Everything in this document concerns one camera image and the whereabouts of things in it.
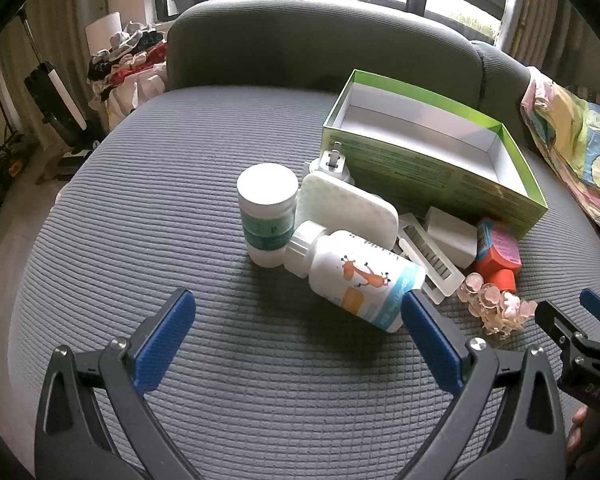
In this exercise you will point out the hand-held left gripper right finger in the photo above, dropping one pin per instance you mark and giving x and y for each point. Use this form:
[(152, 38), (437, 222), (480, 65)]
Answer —
[(432, 340)]

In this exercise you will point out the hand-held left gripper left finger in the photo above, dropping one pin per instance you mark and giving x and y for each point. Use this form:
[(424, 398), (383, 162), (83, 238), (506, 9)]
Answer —
[(162, 340)]

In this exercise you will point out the pink translucent hair clip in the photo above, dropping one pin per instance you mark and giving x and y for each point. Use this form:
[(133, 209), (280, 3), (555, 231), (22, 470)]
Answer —
[(495, 310)]

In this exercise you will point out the clear plastic brush case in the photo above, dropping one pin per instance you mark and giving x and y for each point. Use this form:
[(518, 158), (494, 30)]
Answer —
[(430, 260)]

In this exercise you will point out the white rectangular block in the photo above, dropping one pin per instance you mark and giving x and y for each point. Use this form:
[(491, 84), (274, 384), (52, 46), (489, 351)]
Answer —
[(450, 235)]

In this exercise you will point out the white bottle orange animal label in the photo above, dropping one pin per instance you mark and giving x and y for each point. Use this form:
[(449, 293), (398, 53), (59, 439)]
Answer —
[(350, 270)]

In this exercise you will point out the red and blue small box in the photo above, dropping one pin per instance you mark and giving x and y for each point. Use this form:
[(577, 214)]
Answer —
[(500, 252)]

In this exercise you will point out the white bottle teal label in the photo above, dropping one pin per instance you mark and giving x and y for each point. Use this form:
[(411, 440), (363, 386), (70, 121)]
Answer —
[(267, 220)]

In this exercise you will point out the white rounded plastic case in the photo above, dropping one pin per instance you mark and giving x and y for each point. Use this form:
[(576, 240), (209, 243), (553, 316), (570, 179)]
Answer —
[(340, 205)]

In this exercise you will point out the green cardboard box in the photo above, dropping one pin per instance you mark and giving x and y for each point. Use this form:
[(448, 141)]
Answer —
[(405, 160)]

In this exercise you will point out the person's right hand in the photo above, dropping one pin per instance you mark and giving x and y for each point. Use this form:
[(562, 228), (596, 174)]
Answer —
[(576, 435)]

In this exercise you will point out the grey ribbed sofa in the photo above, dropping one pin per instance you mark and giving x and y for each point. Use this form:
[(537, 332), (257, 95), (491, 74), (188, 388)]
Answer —
[(155, 185)]

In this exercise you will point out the colourful printed blanket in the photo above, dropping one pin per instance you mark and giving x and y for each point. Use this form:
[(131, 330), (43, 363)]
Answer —
[(580, 150)]

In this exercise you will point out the white power adapter plug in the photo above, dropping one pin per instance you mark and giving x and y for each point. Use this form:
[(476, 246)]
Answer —
[(332, 165)]

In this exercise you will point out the black and white vacuum cleaner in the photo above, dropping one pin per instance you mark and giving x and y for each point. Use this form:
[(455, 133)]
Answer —
[(55, 100)]

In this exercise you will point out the pile of clothes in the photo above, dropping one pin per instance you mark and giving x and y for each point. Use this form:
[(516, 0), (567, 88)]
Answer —
[(130, 60)]

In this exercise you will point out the beige curtain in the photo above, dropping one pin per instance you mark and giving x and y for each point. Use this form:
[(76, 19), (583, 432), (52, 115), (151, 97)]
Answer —
[(55, 5), (535, 10)]

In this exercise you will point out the white cylindrical lamp shade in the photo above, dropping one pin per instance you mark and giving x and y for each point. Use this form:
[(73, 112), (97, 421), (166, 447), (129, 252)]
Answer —
[(102, 32)]

